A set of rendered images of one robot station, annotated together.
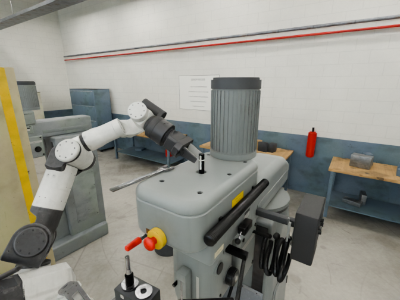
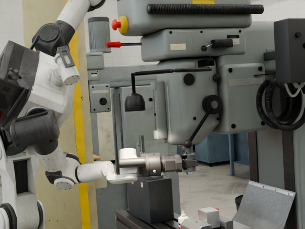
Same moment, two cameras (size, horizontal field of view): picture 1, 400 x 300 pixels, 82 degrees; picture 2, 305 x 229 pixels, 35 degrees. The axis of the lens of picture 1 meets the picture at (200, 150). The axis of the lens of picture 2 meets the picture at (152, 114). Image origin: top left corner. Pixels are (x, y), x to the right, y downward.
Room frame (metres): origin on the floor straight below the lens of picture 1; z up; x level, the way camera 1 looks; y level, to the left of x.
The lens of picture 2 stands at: (-0.85, -0.92, 1.52)
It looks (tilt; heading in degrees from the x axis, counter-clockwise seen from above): 3 degrees down; 34
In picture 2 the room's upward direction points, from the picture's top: 4 degrees counter-clockwise
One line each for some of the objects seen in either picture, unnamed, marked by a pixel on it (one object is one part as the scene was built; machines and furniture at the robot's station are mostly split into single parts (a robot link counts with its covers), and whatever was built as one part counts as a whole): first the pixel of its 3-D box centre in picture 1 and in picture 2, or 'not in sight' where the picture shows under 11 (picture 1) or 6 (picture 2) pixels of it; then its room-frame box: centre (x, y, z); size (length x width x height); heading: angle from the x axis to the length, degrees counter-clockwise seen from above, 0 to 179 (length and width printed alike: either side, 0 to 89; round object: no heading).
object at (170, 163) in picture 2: not in sight; (164, 164); (0.70, 0.07, 1.24); 0.13 x 0.12 x 0.10; 36
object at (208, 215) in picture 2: not in sight; (209, 217); (0.68, -0.12, 1.05); 0.06 x 0.05 x 0.06; 58
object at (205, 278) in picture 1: (202, 268); (186, 101); (0.76, -0.01, 1.47); 0.21 x 0.19 x 0.32; 56
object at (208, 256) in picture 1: (207, 218); (192, 45); (0.79, -0.03, 1.68); 0.34 x 0.24 x 0.10; 146
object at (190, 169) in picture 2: not in sight; (189, 163); (0.75, 0.00, 1.23); 0.05 x 0.05 x 0.06
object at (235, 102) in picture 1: (234, 117); not in sight; (0.96, -0.14, 2.05); 0.20 x 0.20 x 0.32
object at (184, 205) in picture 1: (203, 190); (183, 10); (0.77, -0.01, 1.81); 0.47 x 0.26 x 0.16; 146
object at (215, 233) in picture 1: (242, 205); (207, 9); (0.70, -0.15, 1.79); 0.45 x 0.04 x 0.04; 146
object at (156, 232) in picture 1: (156, 238); (122, 24); (0.56, 0.12, 1.76); 0.06 x 0.02 x 0.06; 56
